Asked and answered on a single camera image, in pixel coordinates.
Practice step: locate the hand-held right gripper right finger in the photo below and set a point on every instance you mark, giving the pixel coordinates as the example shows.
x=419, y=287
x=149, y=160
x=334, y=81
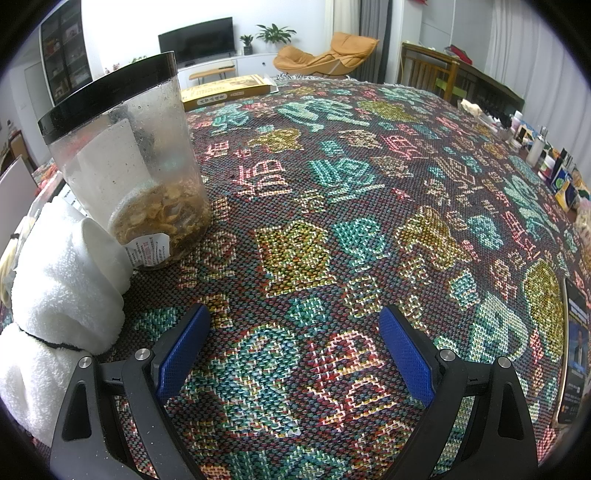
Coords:
x=406, y=350

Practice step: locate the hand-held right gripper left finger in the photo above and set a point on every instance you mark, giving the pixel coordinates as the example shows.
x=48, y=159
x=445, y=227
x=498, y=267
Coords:
x=184, y=350

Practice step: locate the white towel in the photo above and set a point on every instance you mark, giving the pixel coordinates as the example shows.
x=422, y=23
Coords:
x=60, y=286

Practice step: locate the colourful woven blanket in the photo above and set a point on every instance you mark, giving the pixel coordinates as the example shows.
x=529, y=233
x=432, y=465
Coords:
x=346, y=207

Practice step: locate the clear plastic jar black lid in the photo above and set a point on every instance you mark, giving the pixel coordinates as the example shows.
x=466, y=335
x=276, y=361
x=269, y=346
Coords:
x=138, y=161

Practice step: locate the white panel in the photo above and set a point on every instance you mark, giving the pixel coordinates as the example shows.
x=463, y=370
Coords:
x=16, y=203

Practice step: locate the row of small bottles and boxes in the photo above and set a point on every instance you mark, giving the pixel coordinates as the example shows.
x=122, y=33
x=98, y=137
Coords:
x=538, y=150

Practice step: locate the crumpled white tissue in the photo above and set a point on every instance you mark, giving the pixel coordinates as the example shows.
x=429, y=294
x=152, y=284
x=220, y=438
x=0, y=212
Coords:
x=473, y=107

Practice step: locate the yellow flat box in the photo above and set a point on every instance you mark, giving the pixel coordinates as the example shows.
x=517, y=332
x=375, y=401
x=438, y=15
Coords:
x=221, y=92

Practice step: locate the dark wooden piano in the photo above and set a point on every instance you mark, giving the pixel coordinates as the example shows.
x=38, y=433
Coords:
x=489, y=90

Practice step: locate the small wooden bench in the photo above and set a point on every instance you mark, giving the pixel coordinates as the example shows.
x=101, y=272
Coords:
x=210, y=72

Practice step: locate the wooden chair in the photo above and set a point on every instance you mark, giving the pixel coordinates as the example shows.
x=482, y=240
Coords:
x=425, y=69

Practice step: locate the white television cabinet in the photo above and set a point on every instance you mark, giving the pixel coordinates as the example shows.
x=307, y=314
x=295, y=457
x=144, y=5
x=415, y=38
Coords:
x=256, y=62

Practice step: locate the red cloth item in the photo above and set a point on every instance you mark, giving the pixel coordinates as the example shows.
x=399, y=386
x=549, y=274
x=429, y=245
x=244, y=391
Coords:
x=461, y=54

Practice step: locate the orange lounge chair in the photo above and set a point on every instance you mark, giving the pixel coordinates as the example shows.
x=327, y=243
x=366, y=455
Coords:
x=323, y=57

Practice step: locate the black television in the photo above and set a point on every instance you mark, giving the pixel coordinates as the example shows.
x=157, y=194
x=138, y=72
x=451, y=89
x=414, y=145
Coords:
x=196, y=39

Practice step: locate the small potted plant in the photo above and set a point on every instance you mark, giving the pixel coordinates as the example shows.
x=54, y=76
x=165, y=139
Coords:
x=248, y=45

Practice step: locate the grey curtain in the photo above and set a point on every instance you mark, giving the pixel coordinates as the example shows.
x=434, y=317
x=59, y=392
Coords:
x=369, y=37

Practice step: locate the glass door bookshelf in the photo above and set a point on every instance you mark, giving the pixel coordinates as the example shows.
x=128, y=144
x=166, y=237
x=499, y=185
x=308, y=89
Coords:
x=64, y=50

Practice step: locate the large potted plant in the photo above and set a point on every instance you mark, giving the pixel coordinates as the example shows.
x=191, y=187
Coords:
x=276, y=34

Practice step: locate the white curtain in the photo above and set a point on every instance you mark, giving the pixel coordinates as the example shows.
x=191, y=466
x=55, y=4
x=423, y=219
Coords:
x=535, y=46

